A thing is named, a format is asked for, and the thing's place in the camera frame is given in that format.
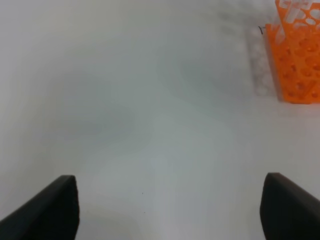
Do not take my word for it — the clear tube in rack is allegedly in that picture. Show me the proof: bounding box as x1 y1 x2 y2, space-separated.
284 4 301 24

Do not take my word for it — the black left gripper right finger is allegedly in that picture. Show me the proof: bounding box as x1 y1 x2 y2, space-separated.
259 172 320 240

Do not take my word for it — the orange test tube rack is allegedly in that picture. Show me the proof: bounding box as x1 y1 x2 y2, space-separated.
264 0 320 104

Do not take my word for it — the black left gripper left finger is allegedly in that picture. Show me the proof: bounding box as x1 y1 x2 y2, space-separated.
0 175 80 240

